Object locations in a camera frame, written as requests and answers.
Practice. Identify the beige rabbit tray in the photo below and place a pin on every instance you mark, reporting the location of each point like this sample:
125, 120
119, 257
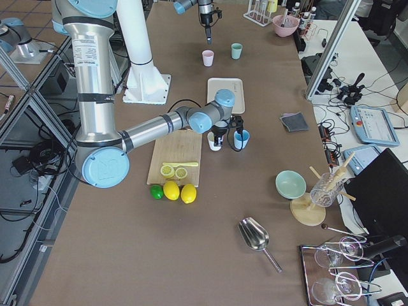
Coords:
235, 85

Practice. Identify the grey folded cloth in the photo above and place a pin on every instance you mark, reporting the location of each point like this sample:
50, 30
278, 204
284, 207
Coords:
294, 122

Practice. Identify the aluminium frame post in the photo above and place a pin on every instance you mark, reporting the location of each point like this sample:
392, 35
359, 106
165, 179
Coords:
335, 38

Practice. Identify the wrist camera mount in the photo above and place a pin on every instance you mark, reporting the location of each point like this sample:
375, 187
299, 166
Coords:
237, 122
218, 12

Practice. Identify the wine glass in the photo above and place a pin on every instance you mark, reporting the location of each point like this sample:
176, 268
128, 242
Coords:
345, 287
333, 254

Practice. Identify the green lime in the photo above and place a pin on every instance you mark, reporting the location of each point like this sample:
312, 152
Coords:
157, 192

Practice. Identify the pink cup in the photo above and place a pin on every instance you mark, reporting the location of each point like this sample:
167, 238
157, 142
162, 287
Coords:
207, 57

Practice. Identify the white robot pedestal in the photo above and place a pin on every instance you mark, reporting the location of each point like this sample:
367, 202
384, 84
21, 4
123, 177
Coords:
145, 84

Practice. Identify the white wire rack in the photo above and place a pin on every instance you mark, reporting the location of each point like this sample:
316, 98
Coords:
257, 12

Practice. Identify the wooden cutting board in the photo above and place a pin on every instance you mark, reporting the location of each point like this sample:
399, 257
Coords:
182, 146

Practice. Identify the pale yellow cup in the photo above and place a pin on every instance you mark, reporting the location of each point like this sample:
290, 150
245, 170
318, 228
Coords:
211, 142

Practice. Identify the blue cup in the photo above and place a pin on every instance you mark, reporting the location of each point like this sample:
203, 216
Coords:
240, 139

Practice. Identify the whole yellow lemon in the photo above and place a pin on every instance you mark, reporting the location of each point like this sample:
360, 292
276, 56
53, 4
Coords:
171, 190
188, 193

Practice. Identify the green cup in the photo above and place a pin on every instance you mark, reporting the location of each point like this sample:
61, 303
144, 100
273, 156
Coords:
236, 50

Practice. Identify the pink bowl with ice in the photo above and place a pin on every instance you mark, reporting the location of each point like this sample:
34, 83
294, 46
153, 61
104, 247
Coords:
291, 24

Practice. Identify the metal scoop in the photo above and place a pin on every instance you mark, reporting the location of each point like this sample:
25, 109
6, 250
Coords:
257, 238

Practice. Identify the metal tube black tip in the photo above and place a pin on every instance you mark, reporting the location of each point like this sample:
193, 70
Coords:
284, 16

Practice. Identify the wooden mug tree stand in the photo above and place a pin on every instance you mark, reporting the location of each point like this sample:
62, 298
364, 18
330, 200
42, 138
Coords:
310, 209

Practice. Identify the black laptop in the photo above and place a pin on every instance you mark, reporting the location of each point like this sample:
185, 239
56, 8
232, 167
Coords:
381, 195

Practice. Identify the yellow upside-down cup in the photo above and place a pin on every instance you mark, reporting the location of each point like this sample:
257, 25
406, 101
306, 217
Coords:
272, 6

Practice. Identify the yellow plastic knife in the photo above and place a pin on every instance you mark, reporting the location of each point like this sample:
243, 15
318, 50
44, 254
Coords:
191, 164

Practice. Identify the mint green bowl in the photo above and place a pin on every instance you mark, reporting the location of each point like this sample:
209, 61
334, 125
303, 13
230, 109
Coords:
290, 184

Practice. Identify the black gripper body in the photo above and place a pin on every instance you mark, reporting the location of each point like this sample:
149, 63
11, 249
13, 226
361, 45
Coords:
219, 131
206, 16

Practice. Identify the lemon slice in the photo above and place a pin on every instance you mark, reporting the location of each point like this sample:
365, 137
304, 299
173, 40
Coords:
181, 173
167, 171

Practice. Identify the textured glass on stand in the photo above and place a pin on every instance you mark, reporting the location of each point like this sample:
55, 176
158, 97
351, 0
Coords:
326, 190

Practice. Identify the blue teach pendant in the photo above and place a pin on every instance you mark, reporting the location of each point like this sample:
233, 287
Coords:
363, 156
372, 125

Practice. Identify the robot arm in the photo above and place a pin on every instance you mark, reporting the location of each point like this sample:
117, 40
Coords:
102, 150
205, 12

